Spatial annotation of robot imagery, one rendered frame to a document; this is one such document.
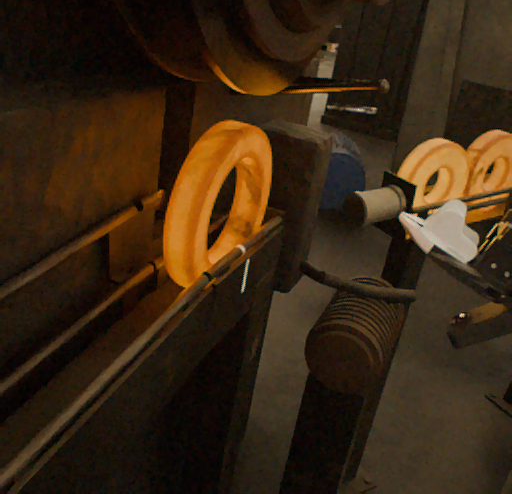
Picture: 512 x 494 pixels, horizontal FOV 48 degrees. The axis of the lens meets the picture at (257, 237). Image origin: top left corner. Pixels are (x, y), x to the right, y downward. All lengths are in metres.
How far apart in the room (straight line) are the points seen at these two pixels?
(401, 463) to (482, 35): 2.30
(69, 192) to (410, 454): 1.20
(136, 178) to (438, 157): 0.59
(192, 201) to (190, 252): 0.05
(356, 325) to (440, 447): 0.75
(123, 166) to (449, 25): 2.82
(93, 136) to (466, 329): 0.46
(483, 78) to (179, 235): 2.79
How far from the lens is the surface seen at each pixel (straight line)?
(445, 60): 3.26
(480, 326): 0.70
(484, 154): 1.11
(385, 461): 1.48
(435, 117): 3.28
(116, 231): 0.55
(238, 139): 0.56
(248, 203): 0.66
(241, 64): 0.49
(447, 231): 0.67
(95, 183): 0.52
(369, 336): 0.89
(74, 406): 0.43
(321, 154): 0.78
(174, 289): 0.63
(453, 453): 1.59
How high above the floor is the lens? 0.98
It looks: 24 degrees down
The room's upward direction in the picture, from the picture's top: 10 degrees clockwise
